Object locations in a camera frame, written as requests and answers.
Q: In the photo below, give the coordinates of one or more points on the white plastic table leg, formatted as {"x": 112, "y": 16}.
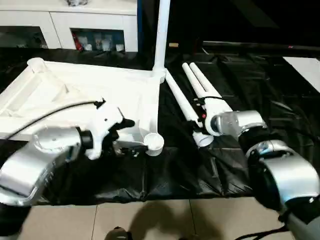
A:
{"x": 177, "y": 92}
{"x": 205, "y": 82}
{"x": 192, "y": 80}
{"x": 162, "y": 30}

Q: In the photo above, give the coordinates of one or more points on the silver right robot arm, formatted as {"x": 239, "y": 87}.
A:
{"x": 285, "y": 175}

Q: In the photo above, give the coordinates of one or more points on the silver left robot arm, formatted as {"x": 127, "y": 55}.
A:
{"x": 35, "y": 165}

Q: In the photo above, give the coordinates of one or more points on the black work mat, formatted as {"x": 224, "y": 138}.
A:
{"x": 260, "y": 110}

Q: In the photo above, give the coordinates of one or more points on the small yellow tag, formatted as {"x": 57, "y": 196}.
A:
{"x": 173, "y": 45}

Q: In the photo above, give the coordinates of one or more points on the grey left robot leg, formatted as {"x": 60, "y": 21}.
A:
{"x": 118, "y": 234}

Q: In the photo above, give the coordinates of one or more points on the black flat screen panel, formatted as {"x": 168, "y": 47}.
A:
{"x": 260, "y": 46}

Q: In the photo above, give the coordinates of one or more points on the blue vertical panel edge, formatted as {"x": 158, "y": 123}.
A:
{"x": 139, "y": 25}

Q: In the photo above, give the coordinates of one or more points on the white flat board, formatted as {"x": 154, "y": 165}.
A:
{"x": 305, "y": 72}

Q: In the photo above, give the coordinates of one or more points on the white glass-door cabinet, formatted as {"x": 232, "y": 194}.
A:
{"x": 55, "y": 22}

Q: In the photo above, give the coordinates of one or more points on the small dark grey object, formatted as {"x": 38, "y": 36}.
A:
{"x": 78, "y": 2}

